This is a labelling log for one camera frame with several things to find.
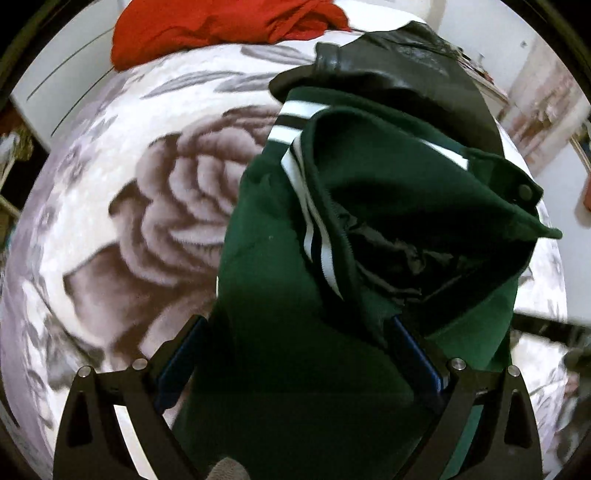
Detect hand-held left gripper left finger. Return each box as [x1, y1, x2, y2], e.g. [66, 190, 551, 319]
[52, 315, 208, 480]

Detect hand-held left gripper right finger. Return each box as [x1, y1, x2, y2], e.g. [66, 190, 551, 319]
[390, 316, 542, 480]

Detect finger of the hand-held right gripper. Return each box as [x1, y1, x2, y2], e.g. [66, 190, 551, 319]
[512, 314, 591, 345]

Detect green varsity jacket white sleeves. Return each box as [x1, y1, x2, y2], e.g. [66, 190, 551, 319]
[173, 87, 563, 480]

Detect purple floral blanket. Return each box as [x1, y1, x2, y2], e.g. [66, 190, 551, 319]
[0, 28, 570, 480]

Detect pink floral curtain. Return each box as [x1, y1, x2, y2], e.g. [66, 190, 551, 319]
[499, 41, 583, 162]

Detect black leather jacket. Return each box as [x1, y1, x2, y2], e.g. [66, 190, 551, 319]
[269, 21, 506, 160]

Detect white wardrobe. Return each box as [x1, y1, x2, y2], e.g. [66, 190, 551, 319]
[11, 23, 121, 153]

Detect red quilt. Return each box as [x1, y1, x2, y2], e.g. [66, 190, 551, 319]
[112, 0, 352, 71]

